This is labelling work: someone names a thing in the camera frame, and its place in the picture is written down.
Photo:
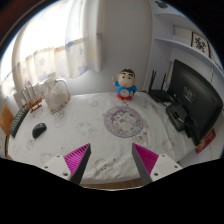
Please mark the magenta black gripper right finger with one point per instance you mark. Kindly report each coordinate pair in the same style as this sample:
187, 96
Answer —
151, 166

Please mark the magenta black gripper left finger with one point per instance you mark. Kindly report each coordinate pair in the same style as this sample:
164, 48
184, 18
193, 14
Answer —
71, 166

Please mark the black computer mouse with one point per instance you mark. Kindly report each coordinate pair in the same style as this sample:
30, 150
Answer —
38, 130

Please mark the round purple mouse pad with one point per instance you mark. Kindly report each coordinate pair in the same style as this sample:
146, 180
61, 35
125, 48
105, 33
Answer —
123, 121

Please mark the black computer monitor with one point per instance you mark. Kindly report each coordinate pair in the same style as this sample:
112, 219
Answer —
199, 98

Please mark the red booklet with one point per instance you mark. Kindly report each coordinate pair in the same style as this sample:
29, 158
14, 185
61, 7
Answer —
206, 141

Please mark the white patterned tablecloth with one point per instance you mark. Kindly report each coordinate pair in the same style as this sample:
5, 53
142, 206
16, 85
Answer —
81, 122

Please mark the black keyboard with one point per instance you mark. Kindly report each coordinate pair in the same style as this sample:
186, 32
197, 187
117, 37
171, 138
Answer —
17, 121

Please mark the black wifi router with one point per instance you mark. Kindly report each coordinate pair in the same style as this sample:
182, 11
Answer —
157, 95

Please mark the wooden ship model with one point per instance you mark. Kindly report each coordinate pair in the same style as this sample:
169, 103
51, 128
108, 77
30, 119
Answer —
32, 101

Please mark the wooden chair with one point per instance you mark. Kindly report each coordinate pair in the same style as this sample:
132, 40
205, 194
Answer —
6, 119

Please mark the cartoon boy figurine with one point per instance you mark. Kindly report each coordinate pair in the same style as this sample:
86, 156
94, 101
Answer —
125, 83

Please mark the white star curtain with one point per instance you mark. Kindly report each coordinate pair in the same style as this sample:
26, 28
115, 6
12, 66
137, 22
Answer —
64, 39

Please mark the framed calligraphy picture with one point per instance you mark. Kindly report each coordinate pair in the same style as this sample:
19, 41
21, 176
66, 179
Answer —
200, 43

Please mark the white wall shelf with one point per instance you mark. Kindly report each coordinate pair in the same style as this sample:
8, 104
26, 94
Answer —
195, 53

